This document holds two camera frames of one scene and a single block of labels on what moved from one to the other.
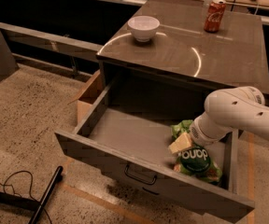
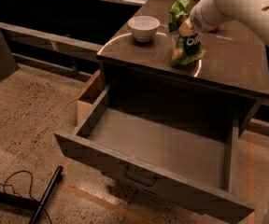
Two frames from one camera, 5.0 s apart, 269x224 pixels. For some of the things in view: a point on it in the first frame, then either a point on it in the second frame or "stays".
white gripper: (197, 134) to (197, 20)
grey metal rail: (50, 42) stays
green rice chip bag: (196, 161) to (187, 49)
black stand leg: (47, 195) stays
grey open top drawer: (126, 136) stays
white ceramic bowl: (143, 27) stays
